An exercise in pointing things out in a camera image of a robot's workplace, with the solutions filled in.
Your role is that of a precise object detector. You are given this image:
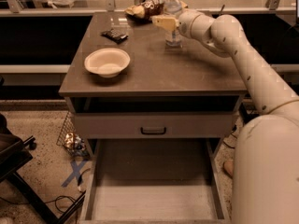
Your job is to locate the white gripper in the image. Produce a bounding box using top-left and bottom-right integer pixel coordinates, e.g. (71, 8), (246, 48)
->
(151, 10), (215, 44)

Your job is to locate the clear plastic water bottle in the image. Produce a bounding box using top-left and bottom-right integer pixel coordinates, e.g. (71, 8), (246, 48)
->
(164, 0), (182, 48)

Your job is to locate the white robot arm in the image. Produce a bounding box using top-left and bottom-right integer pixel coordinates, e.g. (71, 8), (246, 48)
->
(152, 9), (299, 224)

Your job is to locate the grey drawer cabinet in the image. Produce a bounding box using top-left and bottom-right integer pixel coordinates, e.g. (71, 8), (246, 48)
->
(58, 10), (253, 224)

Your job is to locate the open lower drawer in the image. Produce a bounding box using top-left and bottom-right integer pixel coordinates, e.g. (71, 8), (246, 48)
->
(79, 139), (231, 224)

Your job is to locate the brown chip bag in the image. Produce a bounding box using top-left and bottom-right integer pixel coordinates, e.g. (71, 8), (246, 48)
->
(125, 0), (179, 21)

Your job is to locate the white paper bowl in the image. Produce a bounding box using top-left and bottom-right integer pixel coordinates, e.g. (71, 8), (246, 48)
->
(84, 48), (131, 78)

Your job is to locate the tan sneaker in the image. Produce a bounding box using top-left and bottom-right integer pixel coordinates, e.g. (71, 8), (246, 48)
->
(223, 160), (234, 177)

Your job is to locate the black office chair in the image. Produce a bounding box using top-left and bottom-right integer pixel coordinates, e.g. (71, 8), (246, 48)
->
(0, 115), (85, 224)

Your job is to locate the closed drawer with handle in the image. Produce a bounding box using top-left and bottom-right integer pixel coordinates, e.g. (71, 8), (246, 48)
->
(71, 112), (238, 139)

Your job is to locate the wire mesh waste basket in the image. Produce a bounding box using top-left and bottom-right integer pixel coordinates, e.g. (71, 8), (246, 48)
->
(56, 112), (90, 158)

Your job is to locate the black floor cable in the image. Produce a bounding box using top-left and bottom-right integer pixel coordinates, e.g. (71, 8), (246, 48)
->
(0, 194), (82, 217)

